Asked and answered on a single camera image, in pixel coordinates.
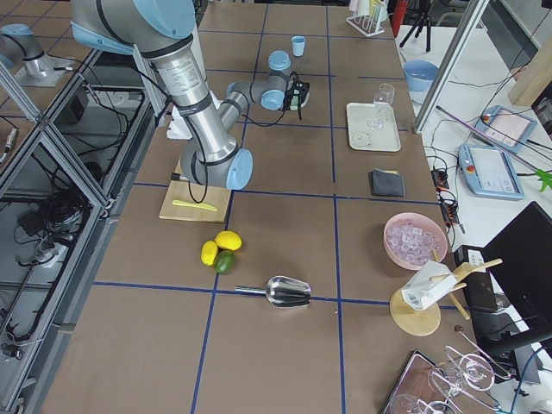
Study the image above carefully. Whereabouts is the light blue cup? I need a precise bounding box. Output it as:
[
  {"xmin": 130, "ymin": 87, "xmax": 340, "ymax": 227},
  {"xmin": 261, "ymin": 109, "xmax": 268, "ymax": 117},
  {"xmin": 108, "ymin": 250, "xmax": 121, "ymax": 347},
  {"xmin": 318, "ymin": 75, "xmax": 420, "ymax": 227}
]
[{"xmin": 291, "ymin": 35, "xmax": 306, "ymax": 57}]

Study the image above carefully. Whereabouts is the wooden cutting board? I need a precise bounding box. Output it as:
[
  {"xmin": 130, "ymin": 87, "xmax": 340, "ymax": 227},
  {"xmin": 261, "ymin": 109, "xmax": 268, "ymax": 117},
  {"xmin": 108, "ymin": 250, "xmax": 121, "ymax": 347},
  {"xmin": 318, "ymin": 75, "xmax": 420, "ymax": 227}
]
[{"xmin": 159, "ymin": 179, "xmax": 231, "ymax": 223}]

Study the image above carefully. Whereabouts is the blue bowl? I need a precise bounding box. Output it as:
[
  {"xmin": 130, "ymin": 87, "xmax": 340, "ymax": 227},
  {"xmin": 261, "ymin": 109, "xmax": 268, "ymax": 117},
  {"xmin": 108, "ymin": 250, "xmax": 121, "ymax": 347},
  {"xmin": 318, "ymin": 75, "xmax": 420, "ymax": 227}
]
[{"xmin": 403, "ymin": 60, "xmax": 439, "ymax": 92}]

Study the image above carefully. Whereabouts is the steel ice scoop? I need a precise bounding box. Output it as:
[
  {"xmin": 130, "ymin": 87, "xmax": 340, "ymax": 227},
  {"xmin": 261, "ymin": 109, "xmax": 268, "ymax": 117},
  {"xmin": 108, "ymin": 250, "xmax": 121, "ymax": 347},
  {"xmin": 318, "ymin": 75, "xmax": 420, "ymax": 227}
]
[{"xmin": 235, "ymin": 275, "xmax": 311, "ymax": 308}]

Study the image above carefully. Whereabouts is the black monitor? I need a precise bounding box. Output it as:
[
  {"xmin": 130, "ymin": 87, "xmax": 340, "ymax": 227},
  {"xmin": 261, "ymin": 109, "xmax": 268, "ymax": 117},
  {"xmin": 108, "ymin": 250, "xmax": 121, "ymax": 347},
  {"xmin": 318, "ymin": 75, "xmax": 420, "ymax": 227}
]
[{"xmin": 465, "ymin": 201, "xmax": 551, "ymax": 356}]

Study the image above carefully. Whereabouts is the white carton box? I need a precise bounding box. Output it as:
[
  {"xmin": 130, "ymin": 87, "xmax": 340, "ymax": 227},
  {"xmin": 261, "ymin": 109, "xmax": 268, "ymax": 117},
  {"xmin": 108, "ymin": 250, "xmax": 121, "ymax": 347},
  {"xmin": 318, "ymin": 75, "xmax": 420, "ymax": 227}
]
[{"xmin": 400, "ymin": 260, "xmax": 456, "ymax": 311}]

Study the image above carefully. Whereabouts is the wooden cup stand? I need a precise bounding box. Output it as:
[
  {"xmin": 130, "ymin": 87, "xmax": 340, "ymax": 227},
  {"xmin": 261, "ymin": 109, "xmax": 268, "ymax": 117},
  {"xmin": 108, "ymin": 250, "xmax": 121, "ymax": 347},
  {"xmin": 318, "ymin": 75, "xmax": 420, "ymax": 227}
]
[{"xmin": 390, "ymin": 259, "xmax": 503, "ymax": 336}]

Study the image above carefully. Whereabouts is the aluminium frame post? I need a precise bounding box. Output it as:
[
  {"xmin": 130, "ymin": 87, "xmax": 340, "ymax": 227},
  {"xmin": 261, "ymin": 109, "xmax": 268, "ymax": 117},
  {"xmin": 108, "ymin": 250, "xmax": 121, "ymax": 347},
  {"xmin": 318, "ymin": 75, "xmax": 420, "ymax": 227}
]
[{"xmin": 413, "ymin": 0, "xmax": 489, "ymax": 134}]

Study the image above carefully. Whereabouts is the grey folded cloth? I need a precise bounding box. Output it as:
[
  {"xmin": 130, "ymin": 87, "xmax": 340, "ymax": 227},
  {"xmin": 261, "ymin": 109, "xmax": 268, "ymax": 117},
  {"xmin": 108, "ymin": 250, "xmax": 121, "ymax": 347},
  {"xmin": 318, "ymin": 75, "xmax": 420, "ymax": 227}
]
[{"xmin": 368, "ymin": 169, "xmax": 406, "ymax": 197}]

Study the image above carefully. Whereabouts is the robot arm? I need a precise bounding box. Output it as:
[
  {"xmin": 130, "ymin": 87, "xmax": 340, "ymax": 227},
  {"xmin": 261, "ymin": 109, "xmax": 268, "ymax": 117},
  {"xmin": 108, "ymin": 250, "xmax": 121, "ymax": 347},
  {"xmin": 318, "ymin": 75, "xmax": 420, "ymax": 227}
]
[
  {"xmin": 1, "ymin": 23, "xmax": 63, "ymax": 87},
  {"xmin": 72, "ymin": 0, "xmax": 310, "ymax": 190}
]

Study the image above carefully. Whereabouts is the black tripod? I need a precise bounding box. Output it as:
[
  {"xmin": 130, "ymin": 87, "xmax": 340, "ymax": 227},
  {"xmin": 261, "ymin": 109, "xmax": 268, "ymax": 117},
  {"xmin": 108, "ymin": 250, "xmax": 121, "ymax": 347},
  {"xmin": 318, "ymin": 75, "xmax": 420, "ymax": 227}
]
[{"xmin": 399, "ymin": 0, "xmax": 433, "ymax": 53}]

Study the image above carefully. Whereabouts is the cream bear tray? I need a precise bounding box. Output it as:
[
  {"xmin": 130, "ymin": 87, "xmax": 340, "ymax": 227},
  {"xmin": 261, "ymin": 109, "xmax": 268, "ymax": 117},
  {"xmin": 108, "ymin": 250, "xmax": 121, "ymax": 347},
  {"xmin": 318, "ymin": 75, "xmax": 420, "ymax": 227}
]
[{"xmin": 346, "ymin": 103, "xmax": 401, "ymax": 153}]

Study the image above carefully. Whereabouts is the clear wine glass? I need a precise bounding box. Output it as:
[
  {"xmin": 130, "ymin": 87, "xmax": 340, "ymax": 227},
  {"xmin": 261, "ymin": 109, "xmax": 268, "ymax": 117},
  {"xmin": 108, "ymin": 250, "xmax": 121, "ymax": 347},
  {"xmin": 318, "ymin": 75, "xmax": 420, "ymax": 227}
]
[{"xmin": 368, "ymin": 83, "xmax": 395, "ymax": 130}]

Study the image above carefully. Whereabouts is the yellow lemon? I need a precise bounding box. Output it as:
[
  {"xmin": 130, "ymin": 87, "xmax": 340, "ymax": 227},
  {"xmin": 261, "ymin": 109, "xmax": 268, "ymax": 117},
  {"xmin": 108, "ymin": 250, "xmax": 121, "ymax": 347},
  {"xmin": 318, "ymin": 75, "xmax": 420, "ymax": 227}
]
[
  {"xmin": 215, "ymin": 230, "xmax": 242, "ymax": 251},
  {"xmin": 200, "ymin": 241, "xmax": 219, "ymax": 267}
]

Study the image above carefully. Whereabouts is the blue teach pendant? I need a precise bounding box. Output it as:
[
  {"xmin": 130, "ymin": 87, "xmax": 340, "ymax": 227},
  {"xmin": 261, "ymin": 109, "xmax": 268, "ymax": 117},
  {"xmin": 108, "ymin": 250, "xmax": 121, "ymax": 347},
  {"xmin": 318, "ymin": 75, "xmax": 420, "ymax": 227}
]
[
  {"xmin": 458, "ymin": 144, "xmax": 524, "ymax": 200},
  {"xmin": 475, "ymin": 105, "xmax": 537, "ymax": 153}
]

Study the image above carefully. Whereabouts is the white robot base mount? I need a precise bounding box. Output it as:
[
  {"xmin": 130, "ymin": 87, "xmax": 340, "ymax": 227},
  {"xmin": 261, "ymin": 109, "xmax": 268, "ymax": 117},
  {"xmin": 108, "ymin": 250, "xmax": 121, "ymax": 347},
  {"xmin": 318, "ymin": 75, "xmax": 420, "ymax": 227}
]
[{"xmin": 166, "ymin": 106, "xmax": 192, "ymax": 141}]

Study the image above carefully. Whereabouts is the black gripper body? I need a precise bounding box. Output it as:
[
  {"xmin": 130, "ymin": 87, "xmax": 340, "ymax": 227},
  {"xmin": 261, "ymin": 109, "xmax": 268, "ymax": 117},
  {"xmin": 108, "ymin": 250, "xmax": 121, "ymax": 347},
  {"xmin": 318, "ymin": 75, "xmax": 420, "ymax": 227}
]
[{"xmin": 285, "ymin": 78, "xmax": 311, "ymax": 110}]

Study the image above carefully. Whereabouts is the green avocado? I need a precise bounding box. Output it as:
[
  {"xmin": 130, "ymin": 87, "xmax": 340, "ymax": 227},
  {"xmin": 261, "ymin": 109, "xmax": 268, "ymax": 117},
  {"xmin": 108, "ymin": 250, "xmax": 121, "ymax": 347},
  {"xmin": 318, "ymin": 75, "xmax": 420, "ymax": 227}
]
[{"xmin": 213, "ymin": 250, "xmax": 235, "ymax": 274}]

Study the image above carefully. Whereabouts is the white cup rack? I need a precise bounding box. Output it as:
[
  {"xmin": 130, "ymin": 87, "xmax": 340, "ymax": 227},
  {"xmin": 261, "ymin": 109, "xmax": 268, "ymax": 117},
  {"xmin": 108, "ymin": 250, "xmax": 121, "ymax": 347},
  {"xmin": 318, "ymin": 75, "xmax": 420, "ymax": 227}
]
[{"xmin": 346, "ymin": 0, "xmax": 388, "ymax": 38}]

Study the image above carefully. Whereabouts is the upturned wine glass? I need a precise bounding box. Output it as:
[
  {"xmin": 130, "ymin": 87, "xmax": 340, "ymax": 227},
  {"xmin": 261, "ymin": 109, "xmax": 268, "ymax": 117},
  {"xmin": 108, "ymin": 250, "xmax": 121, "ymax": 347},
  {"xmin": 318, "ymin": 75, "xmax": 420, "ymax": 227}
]
[{"xmin": 428, "ymin": 345, "xmax": 511, "ymax": 410}]

